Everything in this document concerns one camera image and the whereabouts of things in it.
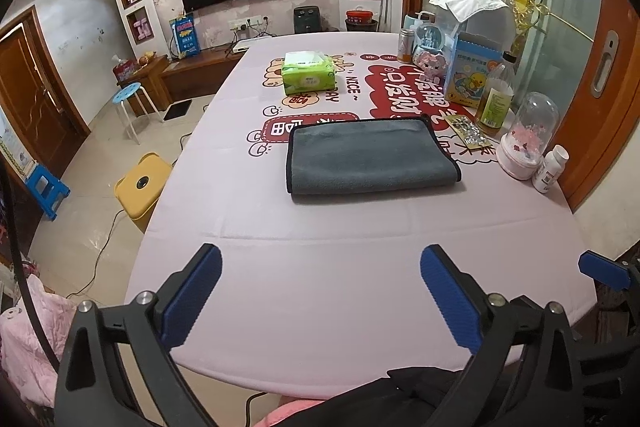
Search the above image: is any yellow oil bottle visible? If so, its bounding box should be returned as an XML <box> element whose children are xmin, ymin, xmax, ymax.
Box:
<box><xmin>474</xmin><ymin>51</ymin><xmax>517</xmax><ymax>138</ymax></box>

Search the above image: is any blue cartoon box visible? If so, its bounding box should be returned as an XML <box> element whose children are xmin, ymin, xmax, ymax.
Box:
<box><xmin>444</xmin><ymin>32</ymin><xmax>504</xmax><ymax>110</ymax></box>

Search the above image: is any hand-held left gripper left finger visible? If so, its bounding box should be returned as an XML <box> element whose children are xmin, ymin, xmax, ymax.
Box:
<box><xmin>54</xmin><ymin>243</ymin><xmax>223</xmax><ymax>427</ymax></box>

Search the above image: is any black space heater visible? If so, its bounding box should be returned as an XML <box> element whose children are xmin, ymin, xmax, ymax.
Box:
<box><xmin>293</xmin><ymin>5</ymin><xmax>316</xmax><ymax>36</ymax></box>

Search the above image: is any silver door handle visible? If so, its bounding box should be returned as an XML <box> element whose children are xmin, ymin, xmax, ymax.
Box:
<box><xmin>590</xmin><ymin>30</ymin><xmax>620</xmax><ymax>98</ymax></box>

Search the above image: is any yellow plastic stool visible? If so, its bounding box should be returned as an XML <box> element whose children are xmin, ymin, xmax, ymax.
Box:
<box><xmin>114</xmin><ymin>152</ymin><xmax>174</xmax><ymax>234</ymax></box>

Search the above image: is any wooden television cabinet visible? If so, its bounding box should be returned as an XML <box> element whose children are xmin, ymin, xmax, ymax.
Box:
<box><xmin>117</xmin><ymin>34</ymin><xmax>281</xmax><ymax>108</ymax></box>

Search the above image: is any pink quilted blanket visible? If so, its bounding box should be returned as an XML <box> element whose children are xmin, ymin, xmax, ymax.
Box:
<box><xmin>0</xmin><ymin>274</ymin><xmax>78</xmax><ymax>410</ymax></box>

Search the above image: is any black floor cable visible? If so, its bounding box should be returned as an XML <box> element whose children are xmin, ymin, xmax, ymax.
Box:
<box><xmin>65</xmin><ymin>104</ymin><xmax>211</xmax><ymax>298</ymax></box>

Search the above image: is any white cloth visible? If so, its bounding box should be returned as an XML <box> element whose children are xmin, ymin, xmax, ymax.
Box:
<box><xmin>428</xmin><ymin>0</ymin><xmax>509</xmax><ymax>24</ymax></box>

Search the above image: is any glass dome with pink flowers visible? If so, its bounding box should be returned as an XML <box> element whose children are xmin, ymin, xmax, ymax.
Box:
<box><xmin>497</xmin><ymin>92</ymin><xmax>560</xmax><ymax>181</ymax></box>

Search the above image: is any small blue step stool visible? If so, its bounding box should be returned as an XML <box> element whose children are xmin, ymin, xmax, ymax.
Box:
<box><xmin>24</xmin><ymin>164</ymin><xmax>71</xmax><ymax>222</ymax></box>

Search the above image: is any blister pill pack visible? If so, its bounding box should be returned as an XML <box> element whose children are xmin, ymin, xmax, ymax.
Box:
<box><xmin>442</xmin><ymin>114</ymin><xmax>494</xmax><ymax>156</ymax></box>

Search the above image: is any blue standing sign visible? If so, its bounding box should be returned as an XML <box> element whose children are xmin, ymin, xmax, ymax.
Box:
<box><xmin>169</xmin><ymin>16</ymin><xmax>201</xmax><ymax>58</ymax></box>

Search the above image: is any pink snow globe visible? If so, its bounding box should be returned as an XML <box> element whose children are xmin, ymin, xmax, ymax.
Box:
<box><xmin>412</xmin><ymin>25</ymin><xmax>451</xmax><ymax>74</ymax></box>

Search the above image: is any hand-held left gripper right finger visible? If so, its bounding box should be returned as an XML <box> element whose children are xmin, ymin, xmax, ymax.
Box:
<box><xmin>420</xmin><ymin>244</ymin><xmax>587</xmax><ymax>427</ymax></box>

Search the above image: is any brown wooden door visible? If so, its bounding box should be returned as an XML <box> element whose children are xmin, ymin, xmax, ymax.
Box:
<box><xmin>0</xmin><ymin>5</ymin><xmax>92</xmax><ymax>182</ymax></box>

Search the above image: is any white pill bottle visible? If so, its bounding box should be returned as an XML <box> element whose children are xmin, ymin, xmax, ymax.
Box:
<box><xmin>531</xmin><ymin>145</ymin><xmax>570</xmax><ymax>194</ymax></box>

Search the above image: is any orange drink can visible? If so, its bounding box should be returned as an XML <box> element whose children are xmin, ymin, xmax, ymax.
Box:
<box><xmin>397</xmin><ymin>29</ymin><xmax>414</xmax><ymax>64</ymax></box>

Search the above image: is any grey towel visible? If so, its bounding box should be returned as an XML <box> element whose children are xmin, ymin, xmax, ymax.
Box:
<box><xmin>286</xmin><ymin>116</ymin><xmax>461</xmax><ymax>196</ymax></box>

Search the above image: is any round blue stool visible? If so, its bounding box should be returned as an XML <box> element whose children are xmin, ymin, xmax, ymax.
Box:
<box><xmin>111</xmin><ymin>83</ymin><xmax>164</xmax><ymax>146</ymax></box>

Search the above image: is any green tissue pack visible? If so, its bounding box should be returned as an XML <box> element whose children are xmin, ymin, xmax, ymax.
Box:
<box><xmin>280</xmin><ymin>51</ymin><xmax>337</xmax><ymax>95</ymax></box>

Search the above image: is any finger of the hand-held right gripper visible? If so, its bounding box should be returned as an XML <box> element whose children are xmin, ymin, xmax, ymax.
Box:
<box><xmin>578</xmin><ymin>251</ymin><xmax>634</xmax><ymax>292</ymax></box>

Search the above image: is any black floor mat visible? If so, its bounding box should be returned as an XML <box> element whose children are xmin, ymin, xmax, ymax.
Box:
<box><xmin>163</xmin><ymin>100</ymin><xmax>194</xmax><ymax>120</ymax></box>

